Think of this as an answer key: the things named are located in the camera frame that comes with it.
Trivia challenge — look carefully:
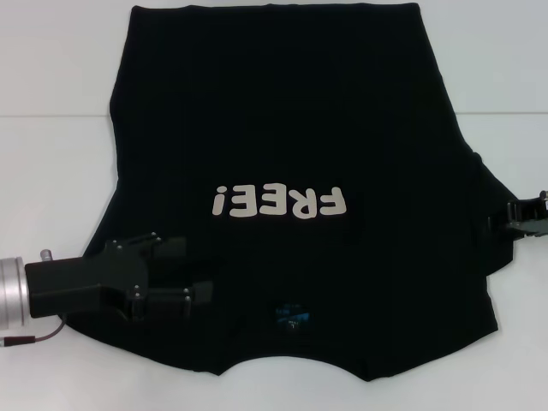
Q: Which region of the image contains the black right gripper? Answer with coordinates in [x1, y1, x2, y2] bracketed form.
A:
[487, 195, 548, 240]

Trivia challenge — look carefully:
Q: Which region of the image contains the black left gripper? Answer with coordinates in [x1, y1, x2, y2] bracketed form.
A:
[24, 231, 215, 322]

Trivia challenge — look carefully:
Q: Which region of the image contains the black shirt with FREE print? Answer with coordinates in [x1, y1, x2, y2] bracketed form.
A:
[63, 3, 521, 383]

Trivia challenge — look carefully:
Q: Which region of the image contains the dark red left gripper cable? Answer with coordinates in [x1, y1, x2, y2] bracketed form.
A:
[0, 314, 68, 347]

